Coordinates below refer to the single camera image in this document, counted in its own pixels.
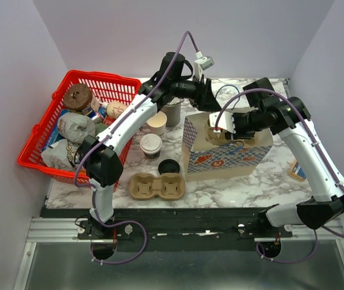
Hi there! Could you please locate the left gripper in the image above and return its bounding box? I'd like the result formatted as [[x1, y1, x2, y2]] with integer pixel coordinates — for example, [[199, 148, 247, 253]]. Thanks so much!
[[170, 73, 221, 112]]

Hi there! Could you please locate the blue checkered paper bag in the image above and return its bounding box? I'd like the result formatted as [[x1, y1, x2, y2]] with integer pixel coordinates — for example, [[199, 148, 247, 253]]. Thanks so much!
[[181, 112, 273, 182]]

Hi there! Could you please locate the white plastic cup lid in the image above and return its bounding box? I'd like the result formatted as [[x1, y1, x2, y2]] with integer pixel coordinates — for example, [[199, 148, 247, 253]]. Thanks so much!
[[140, 134, 162, 154]]

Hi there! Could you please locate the black plastic cup lid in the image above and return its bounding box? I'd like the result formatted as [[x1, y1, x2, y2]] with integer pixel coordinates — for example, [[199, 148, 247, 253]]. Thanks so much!
[[158, 159, 180, 175]]

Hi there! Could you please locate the black paper coffee cup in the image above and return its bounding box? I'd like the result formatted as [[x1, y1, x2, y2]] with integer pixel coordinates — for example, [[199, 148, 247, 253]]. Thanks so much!
[[142, 149, 161, 160]]

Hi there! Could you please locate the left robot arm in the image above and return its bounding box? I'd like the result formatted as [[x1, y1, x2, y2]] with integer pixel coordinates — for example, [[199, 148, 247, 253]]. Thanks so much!
[[82, 51, 221, 239]]

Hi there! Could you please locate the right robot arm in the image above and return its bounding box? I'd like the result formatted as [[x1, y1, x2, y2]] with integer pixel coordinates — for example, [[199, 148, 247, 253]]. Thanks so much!
[[233, 78, 344, 237]]

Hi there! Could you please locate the grey straw holder cup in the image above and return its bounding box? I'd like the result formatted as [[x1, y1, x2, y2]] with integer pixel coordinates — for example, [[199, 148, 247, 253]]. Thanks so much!
[[161, 98, 182, 127]]

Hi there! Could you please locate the beige drink bottle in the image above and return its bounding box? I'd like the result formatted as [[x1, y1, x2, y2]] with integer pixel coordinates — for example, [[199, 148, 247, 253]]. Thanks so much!
[[102, 101, 128, 119]]

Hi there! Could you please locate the red plastic basket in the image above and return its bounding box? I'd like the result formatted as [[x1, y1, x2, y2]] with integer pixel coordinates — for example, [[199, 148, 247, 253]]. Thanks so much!
[[18, 70, 141, 184]]

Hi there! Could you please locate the cardboard cup carrier tray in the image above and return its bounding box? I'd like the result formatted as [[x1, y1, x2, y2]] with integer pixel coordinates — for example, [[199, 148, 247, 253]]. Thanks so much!
[[129, 173, 185, 201]]

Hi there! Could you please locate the red blue drink can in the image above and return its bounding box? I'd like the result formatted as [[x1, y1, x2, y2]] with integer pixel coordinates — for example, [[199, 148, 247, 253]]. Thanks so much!
[[82, 101, 108, 124]]

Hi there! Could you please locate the brown round bread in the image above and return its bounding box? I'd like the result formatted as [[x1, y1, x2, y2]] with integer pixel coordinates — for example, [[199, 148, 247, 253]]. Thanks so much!
[[63, 83, 92, 114]]

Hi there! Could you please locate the grey paper food bag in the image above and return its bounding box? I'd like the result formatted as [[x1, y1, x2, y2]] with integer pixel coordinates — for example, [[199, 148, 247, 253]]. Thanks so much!
[[57, 112, 96, 144]]

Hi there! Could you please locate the white printed food bag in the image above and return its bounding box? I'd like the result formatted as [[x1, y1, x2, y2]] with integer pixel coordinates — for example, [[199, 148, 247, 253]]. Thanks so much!
[[41, 139, 82, 171]]

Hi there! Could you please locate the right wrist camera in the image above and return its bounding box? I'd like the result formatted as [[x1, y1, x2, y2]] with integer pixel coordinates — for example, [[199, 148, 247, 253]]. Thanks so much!
[[209, 111, 236, 134]]

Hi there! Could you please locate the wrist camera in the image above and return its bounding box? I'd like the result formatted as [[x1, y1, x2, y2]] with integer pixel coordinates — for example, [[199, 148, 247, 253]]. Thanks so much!
[[209, 111, 236, 134], [193, 51, 214, 81]]

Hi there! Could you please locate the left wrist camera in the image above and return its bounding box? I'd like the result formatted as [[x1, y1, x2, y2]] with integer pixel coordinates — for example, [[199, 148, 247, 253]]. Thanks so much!
[[193, 51, 214, 81]]

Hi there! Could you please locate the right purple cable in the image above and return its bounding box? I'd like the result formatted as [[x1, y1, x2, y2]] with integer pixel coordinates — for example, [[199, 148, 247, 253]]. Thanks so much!
[[215, 88, 344, 263]]

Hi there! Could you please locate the purple cable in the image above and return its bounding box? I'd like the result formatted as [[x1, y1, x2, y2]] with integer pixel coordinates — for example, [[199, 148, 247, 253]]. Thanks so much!
[[215, 88, 344, 263], [74, 30, 201, 265]]

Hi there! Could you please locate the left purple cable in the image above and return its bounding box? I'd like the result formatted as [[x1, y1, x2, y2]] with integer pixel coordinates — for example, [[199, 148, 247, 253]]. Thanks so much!
[[74, 30, 201, 265]]

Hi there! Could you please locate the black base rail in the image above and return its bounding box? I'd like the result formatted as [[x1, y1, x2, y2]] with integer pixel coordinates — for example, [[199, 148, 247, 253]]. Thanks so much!
[[40, 208, 314, 257]]

